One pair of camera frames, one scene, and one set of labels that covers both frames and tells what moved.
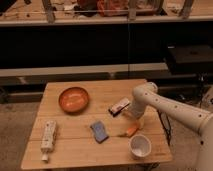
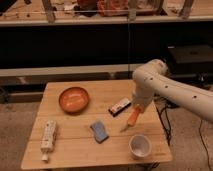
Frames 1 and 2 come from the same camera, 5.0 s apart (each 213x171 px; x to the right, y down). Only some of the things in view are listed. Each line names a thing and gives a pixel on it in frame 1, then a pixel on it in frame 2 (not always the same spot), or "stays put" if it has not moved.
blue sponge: (99, 131) stays put
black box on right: (190, 59) stays put
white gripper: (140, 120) → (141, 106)
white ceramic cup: (140, 146) stays put
